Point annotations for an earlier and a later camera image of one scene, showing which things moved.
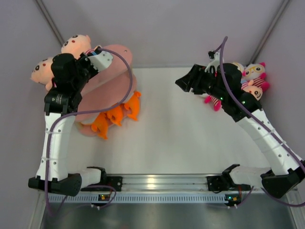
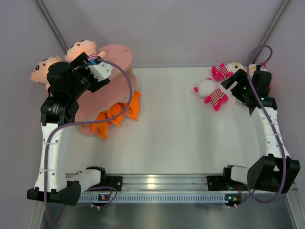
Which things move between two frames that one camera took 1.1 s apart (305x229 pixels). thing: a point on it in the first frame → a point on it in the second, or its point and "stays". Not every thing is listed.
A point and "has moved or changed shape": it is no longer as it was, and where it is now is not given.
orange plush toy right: (134, 104) stays
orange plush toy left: (101, 125) stays
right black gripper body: (208, 84) → (241, 90)
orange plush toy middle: (115, 114) stays
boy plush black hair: (43, 73) stays
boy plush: (76, 45) has moved or changed shape
